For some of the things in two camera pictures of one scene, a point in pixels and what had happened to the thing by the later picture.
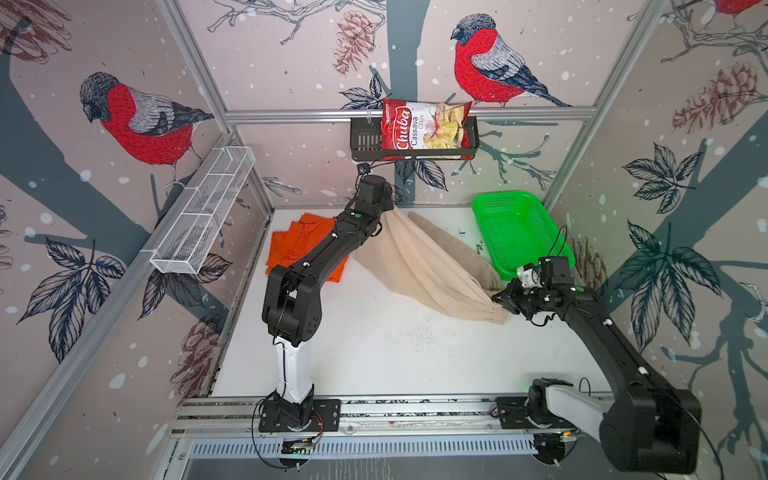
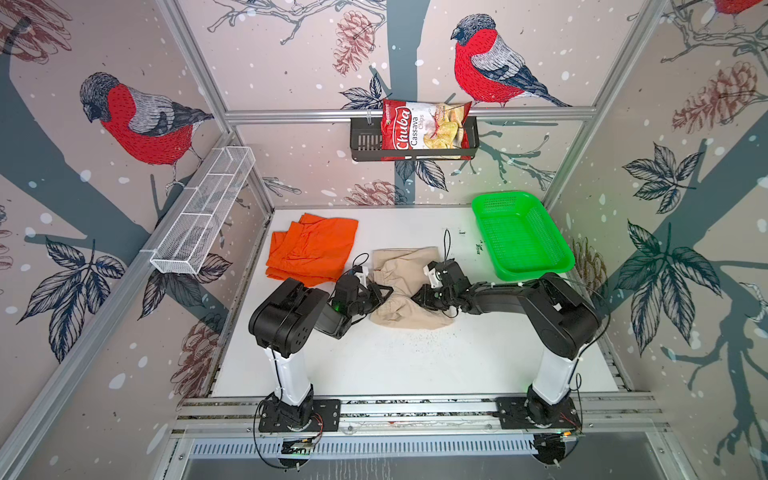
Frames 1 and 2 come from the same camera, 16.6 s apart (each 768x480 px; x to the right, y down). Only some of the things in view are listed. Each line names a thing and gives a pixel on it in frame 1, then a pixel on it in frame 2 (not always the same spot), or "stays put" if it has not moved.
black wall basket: (366, 142) stays put
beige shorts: (434, 265) -> (403, 269)
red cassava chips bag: (425, 125) stays put
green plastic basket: (518, 231) stays put
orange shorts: (285, 246) stays put
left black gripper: (387, 203) -> (374, 291)
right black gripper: (507, 297) -> (423, 292)
